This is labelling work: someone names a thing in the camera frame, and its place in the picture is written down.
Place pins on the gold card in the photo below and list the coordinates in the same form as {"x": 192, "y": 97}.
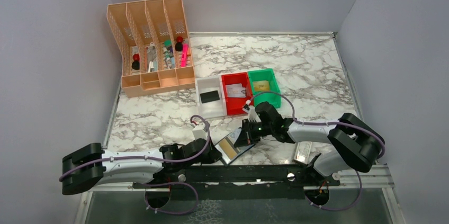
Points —
{"x": 262, "y": 85}
{"x": 228, "y": 149}

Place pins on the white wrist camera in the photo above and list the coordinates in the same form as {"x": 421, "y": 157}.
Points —
{"x": 250, "y": 110}
{"x": 200, "y": 131}

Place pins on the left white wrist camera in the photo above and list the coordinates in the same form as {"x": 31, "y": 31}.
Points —
{"x": 200, "y": 131}

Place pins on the black leather card holder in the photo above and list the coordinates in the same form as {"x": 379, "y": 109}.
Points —
{"x": 234, "y": 136}

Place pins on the red plastic bin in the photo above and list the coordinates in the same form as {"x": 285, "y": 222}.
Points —
{"x": 234, "y": 106}

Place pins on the green plastic bin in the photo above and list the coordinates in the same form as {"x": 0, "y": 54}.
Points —
{"x": 265, "y": 74}

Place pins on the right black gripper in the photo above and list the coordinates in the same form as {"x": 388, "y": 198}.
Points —
{"x": 248, "y": 136}

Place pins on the black credit card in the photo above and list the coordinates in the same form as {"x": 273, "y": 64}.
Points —
{"x": 211, "y": 96}

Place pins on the pink highlighter pen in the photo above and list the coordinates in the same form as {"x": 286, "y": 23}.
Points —
{"x": 185, "y": 55}

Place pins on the white stapler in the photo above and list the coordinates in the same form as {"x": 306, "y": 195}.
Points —
{"x": 151, "y": 58}

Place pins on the peach plastic desk organizer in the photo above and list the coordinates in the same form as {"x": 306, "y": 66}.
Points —
{"x": 134, "y": 26}

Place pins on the silver card tin box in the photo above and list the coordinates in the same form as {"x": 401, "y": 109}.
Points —
{"x": 302, "y": 152}

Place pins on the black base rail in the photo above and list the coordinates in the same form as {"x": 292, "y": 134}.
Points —
{"x": 239, "y": 182}

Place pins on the silver patterned credit card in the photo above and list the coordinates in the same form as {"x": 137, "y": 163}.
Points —
{"x": 230, "y": 87}

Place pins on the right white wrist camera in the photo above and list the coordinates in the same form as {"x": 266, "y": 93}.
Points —
{"x": 250, "y": 110}

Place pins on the red black stamp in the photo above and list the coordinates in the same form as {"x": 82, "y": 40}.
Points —
{"x": 179, "y": 44}
{"x": 136, "y": 62}

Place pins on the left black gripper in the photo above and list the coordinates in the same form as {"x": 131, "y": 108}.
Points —
{"x": 213, "y": 152}

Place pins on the white plastic bin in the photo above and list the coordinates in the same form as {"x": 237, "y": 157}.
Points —
{"x": 214, "y": 109}

